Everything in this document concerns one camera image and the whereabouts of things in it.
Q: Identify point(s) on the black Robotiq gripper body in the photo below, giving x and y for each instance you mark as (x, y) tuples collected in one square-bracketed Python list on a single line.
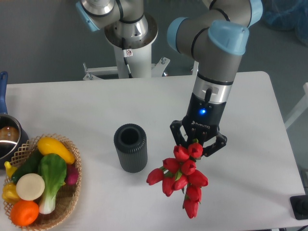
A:
[(202, 119)]

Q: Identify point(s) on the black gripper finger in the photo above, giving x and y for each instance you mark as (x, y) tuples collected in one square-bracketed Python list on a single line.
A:
[(219, 143), (177, 134)]

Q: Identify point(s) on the dark grey ribbed vase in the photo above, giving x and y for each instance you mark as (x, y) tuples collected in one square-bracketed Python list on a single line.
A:
[(131, 146)]

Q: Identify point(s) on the red tulip bouquet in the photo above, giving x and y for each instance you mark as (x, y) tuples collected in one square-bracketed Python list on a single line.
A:
[(180, 173)]

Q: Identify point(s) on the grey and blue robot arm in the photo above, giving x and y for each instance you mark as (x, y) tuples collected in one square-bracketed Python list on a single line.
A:
[(216, 41)]

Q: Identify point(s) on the black device at table edge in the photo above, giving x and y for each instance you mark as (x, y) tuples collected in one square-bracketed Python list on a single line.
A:
[(299, 205)]

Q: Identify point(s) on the magenta radish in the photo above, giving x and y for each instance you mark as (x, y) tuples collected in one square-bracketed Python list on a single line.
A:
[(71, 175)]

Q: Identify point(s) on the green bok choy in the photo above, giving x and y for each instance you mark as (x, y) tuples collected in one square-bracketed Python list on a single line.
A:
[(52, 168)]

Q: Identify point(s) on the yellow squash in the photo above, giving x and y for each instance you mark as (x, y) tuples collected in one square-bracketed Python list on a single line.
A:
[(48, 145)]

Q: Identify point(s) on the blue mesh bag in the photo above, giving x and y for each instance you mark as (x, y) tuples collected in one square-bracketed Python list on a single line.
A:
[(287, 15)]

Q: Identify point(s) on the woven wicker basket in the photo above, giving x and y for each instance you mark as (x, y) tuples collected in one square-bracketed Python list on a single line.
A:
[(67, 196)]

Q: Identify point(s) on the dark green cucumber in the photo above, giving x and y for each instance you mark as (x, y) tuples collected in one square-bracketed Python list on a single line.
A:
[(29, 166)]

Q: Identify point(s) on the dark blue saucepan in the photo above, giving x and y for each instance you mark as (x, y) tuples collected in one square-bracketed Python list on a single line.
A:
[(12, 135)]

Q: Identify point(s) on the yellow banana tip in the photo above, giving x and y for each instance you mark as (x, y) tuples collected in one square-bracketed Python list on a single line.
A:
[(9, 169)]

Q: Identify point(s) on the orange fruit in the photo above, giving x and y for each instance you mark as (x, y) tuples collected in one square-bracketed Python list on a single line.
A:
[(24, 213)]

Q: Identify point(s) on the yellow bell pepper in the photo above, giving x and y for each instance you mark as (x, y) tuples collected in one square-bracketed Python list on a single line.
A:
[(9, 193)]

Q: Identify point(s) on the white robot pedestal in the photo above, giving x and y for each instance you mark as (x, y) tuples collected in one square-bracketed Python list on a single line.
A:
[(132, 45)]

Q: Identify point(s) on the white furniture frame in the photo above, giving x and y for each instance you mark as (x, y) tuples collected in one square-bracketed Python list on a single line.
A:
[(298, 109)]

